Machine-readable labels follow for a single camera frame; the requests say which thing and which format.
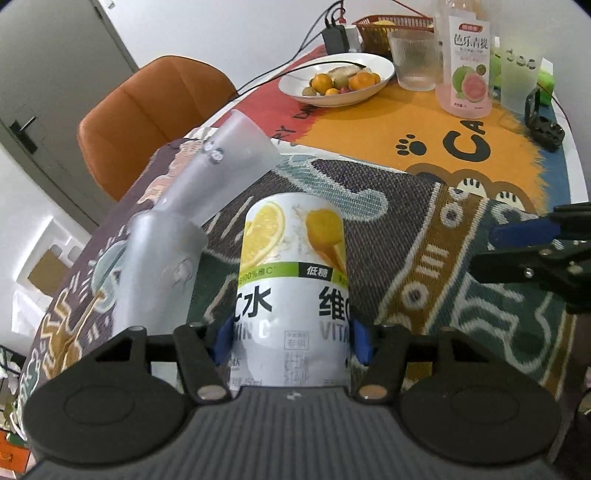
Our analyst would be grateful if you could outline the black metal clamp bracket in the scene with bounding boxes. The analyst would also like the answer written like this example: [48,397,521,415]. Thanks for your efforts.
[524,87,565,152]

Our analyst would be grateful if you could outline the black power cable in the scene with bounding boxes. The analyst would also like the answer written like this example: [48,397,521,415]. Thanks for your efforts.
[234,0,366,96]

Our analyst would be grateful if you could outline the orange upholstered chair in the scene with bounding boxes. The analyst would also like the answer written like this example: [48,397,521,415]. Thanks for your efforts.
[77,55,238,201]

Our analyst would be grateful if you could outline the lemon vitamin water bottle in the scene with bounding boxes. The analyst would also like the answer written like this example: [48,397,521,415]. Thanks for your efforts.
[228,193,352,392]

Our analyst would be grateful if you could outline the dark woven patterned blanket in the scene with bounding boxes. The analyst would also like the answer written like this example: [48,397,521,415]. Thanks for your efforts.
[19,139,586,401]

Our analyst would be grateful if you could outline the white fruit bowl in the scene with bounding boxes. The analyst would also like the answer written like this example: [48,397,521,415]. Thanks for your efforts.
[279,53,396,108]

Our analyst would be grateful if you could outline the ribbed clear glass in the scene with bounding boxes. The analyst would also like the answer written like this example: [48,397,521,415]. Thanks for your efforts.
[389,29,438,92]

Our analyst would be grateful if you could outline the black door handle lock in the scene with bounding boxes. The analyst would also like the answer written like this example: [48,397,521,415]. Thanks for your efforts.
[9,116,38,155]

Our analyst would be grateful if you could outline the frosted cup near bottle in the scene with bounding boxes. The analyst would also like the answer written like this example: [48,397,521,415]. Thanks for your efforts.
[113,210,207,335]

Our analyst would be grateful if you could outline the upright frosted cup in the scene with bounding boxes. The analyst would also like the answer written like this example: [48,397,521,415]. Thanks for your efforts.
[500,33,543,115]

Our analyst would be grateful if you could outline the black power adapter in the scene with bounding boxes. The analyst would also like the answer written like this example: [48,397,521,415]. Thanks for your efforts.
[322,25,349,55]

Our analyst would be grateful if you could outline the grey door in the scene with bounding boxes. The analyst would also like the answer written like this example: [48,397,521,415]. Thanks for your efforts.
[1,0,137,232]

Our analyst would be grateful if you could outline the frosted cup near chair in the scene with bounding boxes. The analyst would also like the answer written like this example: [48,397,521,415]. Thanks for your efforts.
[153,110,281,226]

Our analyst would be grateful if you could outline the orange cat table mat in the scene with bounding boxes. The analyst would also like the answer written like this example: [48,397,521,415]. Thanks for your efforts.
[227,44,571,216]

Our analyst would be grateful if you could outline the white foam packaging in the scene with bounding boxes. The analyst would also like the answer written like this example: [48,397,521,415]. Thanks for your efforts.
[11,216,90,338]

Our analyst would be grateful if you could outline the pink guava juice bottle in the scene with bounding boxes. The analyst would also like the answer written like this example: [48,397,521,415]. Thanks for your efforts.
[434,1,493,120]

